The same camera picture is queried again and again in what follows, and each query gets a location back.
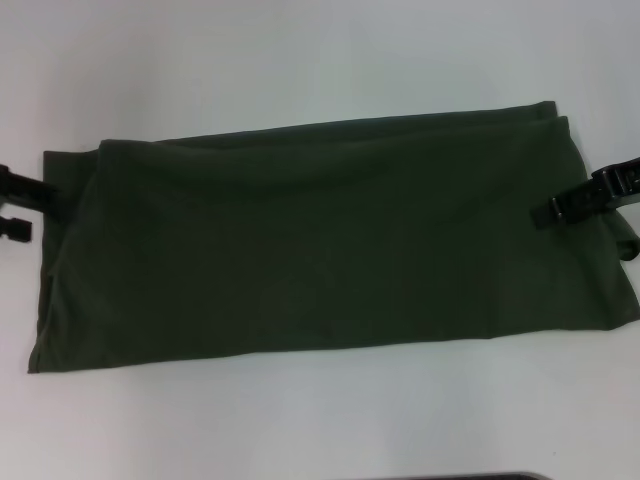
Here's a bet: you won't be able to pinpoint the dark flat device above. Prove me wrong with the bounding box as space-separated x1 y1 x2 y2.
439 470 547 480

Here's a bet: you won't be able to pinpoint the dark green FREE t-shirt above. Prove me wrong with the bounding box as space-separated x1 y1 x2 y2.
25 100 640 376

